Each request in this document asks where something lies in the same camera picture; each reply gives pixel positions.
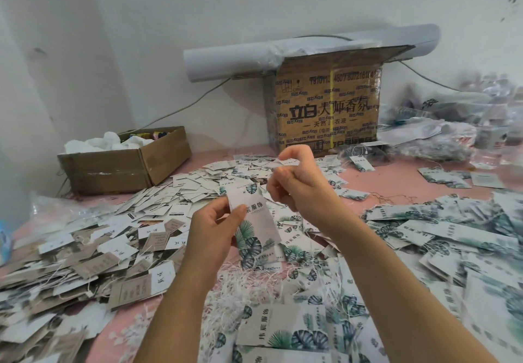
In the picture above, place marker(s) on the heap of clear plastic bags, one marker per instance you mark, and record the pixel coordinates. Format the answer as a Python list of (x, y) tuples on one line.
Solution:
[(459, 128)]

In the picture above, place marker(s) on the person's right hand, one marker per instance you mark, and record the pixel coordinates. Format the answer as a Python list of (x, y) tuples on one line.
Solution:
[(306, 191)]

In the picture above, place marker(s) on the person's left forearm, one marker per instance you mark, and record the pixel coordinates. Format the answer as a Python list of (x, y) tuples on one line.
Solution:
[(171, 326)]

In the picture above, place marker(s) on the clear plastic bag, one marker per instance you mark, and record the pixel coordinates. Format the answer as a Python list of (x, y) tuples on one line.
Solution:
[(57, 210)]

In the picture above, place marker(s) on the single white leaf print tag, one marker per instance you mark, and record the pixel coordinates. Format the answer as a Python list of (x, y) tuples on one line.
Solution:
[(257, 228)]

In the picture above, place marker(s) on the pile of green leaf tags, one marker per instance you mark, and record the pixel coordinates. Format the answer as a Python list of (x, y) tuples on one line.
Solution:
[(445, 269)]

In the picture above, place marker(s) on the white roll in plastic wrap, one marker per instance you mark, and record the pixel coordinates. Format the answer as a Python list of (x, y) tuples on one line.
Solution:
[(235, 58)]

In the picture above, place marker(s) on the blue tissue pack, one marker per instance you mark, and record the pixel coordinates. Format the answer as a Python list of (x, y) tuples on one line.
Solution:
[(4, 242)]

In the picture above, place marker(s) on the heap of small tags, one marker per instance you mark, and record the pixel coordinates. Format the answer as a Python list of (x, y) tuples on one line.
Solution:
[(188, 183)]

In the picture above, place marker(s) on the white crumpled material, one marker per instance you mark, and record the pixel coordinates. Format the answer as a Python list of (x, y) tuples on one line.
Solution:
[(108, 142)]

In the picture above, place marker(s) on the pile of brown white tags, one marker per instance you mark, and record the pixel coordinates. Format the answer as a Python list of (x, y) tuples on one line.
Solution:
[(73, 273)]

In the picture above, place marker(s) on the person's right forearm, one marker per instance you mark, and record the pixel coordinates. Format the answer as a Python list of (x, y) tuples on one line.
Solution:
[(417, 305)]

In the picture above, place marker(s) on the small open cardboard box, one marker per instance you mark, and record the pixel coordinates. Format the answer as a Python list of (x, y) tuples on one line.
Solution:
[(124, 162)]

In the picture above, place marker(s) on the person's left hand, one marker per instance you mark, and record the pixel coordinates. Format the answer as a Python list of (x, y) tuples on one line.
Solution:
[(211, 240)]

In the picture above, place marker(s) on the large printed cardboard box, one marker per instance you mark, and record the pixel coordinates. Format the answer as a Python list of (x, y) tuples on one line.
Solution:
[(327, 109)]

